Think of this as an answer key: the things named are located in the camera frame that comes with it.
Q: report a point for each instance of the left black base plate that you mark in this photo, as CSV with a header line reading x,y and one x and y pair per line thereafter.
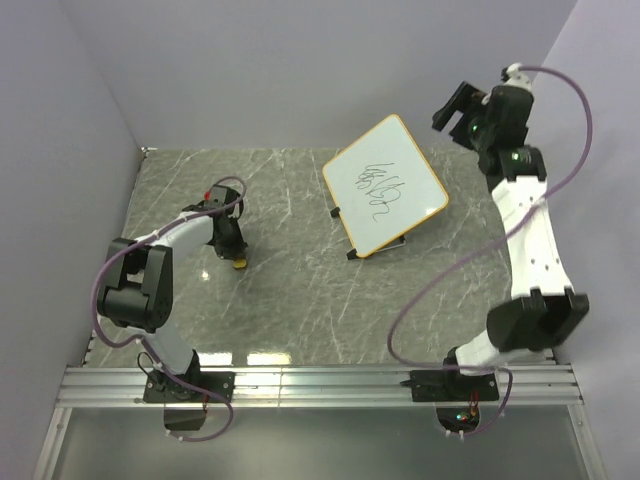
x,y
160,388

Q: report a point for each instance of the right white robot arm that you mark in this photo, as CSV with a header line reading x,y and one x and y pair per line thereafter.
x,y
543,308

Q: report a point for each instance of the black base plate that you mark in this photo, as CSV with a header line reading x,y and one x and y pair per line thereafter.
x,y
439,386
160,388

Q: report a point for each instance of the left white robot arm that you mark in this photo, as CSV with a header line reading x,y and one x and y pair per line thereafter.
x,y
133,293

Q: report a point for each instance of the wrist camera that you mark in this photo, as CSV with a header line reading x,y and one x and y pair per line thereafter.
x,y
222,195
512,76

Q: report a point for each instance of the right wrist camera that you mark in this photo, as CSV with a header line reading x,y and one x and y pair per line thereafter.
x,y
512,76

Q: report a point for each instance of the yellow-framed whiteboard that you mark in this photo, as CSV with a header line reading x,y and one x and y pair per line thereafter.
x,y
382,187

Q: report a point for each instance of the aluminium mounting rail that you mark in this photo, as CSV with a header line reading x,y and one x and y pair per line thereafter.
x,y
312,387

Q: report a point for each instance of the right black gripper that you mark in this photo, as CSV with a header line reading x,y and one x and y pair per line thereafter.
x,y
467,100

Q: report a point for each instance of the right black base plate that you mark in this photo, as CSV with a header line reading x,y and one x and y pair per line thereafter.
x,y
439,386

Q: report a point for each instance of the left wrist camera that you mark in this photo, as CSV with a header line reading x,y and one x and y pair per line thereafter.
x,y
222,195

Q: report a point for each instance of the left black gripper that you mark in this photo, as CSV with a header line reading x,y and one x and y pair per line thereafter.
x,y
234,251

